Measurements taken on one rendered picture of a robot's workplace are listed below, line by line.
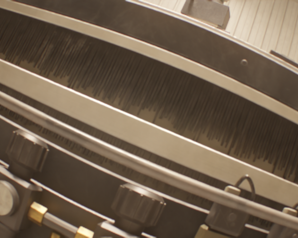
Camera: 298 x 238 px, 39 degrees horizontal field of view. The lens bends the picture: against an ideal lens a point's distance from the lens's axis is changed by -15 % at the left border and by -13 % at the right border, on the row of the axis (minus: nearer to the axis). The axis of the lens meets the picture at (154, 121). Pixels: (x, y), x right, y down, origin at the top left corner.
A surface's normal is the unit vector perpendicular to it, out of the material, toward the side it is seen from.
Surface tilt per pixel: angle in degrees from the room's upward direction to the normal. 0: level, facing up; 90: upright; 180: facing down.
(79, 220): 90
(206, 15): 90
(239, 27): 90
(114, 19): 90
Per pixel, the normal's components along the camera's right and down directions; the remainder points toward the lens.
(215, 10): -0.18, -0.22
